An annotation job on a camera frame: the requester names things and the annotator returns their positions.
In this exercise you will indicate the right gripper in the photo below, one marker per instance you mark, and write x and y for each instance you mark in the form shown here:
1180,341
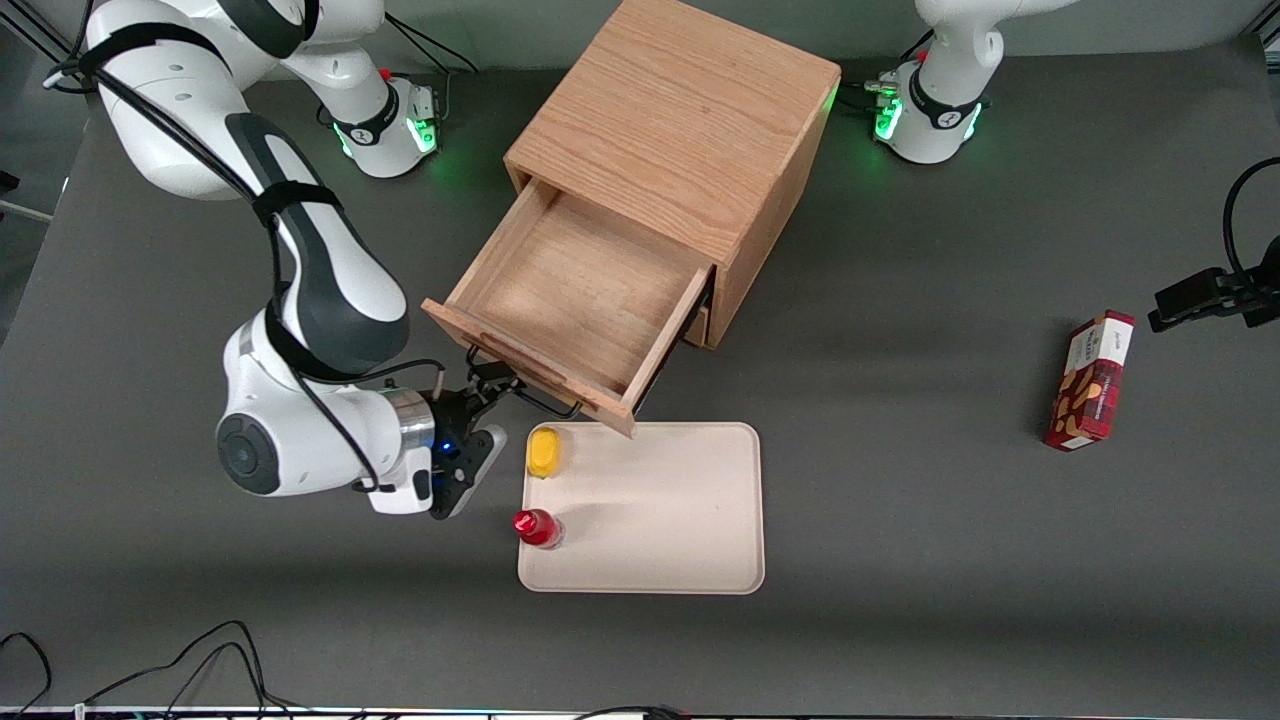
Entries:
449,412

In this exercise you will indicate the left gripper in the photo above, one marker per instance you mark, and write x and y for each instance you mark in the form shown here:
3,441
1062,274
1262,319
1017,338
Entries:
1207,292

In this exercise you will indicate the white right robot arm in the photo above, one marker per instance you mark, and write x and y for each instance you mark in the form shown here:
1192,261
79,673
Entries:
300,280

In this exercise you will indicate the oak wooden drawer cabinet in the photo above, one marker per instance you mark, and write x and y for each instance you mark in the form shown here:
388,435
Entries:
700,120

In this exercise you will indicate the yellow plastic bottle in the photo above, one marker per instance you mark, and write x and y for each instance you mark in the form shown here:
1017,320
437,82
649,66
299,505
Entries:
544,452

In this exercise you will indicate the red snack box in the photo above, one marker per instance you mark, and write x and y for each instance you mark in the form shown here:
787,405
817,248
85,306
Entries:
1090,385

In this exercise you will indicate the red plastic bottle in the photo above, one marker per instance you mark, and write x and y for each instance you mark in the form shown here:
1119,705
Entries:
536,527

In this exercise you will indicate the beige plastic tray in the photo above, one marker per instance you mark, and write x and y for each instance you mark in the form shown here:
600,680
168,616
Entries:
670,510

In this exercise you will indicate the aluminium frame profile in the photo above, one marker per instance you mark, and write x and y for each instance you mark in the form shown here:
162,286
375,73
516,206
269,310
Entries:
30,35

